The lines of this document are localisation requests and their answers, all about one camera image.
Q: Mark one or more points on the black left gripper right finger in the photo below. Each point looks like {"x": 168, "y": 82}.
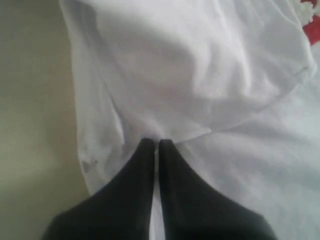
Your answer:
{"x": 193, "y": 210}

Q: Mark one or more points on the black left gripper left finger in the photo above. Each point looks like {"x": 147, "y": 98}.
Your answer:
{"x": 121, "y": 210}

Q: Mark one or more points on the white shirt with red print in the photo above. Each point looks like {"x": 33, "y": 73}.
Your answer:
{"x": 234, "y": 83}

